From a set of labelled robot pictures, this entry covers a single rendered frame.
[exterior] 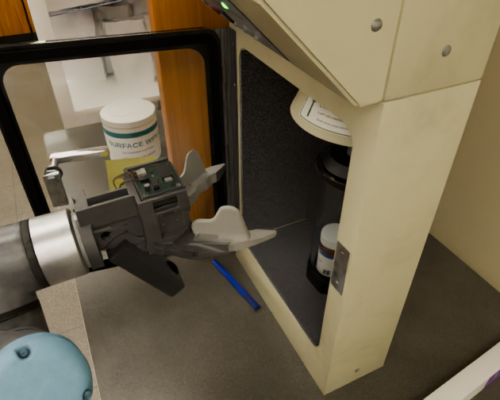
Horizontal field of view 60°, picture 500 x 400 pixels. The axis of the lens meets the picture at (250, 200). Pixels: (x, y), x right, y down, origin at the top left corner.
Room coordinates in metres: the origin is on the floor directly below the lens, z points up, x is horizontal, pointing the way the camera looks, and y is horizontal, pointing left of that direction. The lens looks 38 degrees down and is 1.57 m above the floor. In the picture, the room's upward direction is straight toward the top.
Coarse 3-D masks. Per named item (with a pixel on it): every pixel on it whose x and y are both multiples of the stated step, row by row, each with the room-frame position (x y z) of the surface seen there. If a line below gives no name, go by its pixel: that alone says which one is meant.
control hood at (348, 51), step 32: (256, 0) 0.29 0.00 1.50; (288, 0) 0.29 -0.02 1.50; (320, 0) 0.30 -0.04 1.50; (352, 0) 0.31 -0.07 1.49; (384, 0) 0.32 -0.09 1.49; (288, 32) 0.29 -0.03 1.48; (320, 32) 0.30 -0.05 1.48; (352, 32) 0.31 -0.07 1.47; (384, 32) 0.32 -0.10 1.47; (320, 64) 0.30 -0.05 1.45; (352, 64) 0.31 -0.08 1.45; (384, 64) 0.33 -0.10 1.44; (352, 96) 0.31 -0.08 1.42
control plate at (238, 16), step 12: (216, 0) 0.45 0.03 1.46; (228, 0) 0.38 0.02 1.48; (228, 12) 0.45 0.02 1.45; (240, 12) 0.38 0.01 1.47; (240, 24) 0.46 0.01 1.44; (252, 24) 0.39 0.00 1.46; (252, 36) 0.46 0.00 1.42; (264, 36) 0.39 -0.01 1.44; (276, 48) 0.40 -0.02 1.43; (288, 60) 0.41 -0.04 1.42
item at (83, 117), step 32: (160, 32) 0.58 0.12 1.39; (32, 64) 0.53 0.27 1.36; (64, 64) 0.54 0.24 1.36; (96, 64) 0.55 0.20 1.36; (128, 64) 0.56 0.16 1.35; (160, 64) 0.58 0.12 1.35; (192, 64) 0.59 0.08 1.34; (32, 96) 0.53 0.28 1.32; (64, 96) 0.54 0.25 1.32; (96, 96) 0.55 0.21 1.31; (128, 96) 0.56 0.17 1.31; (160, 96) 0.57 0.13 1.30; (192, 96) 0.59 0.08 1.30; (32, 128) 0.52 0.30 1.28; (64, 128) 0.54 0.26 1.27; (96, 128) 0.55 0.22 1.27; (128, 128) 0.56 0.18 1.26; (160, 128) 0.57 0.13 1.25; (192, 128) 0.59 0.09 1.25; (224, 128) 0.60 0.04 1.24; (32, 160) 0.52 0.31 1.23; (64, 160) 0.53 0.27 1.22; (96, 160) 0.54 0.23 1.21; (128, 160) 0.56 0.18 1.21; (96, 192) 0.54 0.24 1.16
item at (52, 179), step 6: (48, 174) 0.51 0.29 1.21; (54, 174) 0.51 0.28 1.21; (60, 174) 0.53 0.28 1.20; (48, 180) 0.51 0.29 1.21; (54, 180) 0.51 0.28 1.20; (60, 180) 0.51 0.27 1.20; (48, 186) 0.51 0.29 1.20; (54, 186) 0.51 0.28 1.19; (60, 186) 0.51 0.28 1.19; (48, 192) 0.51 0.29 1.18; (54, 192) 0.51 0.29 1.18; (60, 192) 0.51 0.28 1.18; (54, 198) 0.51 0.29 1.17; (60, 198) 0.51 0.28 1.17; (66, 198) 0.51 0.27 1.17; (54, 204) 0.51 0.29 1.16; (60, 204) 0.51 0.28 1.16; (66, 204) 0.51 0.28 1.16
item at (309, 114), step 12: (300, 96) 0.49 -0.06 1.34; (300, 108) 0.48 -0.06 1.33; (312, 108) 0.46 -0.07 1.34; (324, 108) 0.45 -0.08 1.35; (300, 120) 0.46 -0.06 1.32; (312, 120) 0.45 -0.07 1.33; (324, 120) 0.44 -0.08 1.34; (336, 120) 0.43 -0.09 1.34; (312, 132) 0.44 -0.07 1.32; (324, 132) 0.43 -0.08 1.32; (336, 132) 0.43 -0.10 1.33; (348, 132) 0.42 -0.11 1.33; (348, 144) 0.42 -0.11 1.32
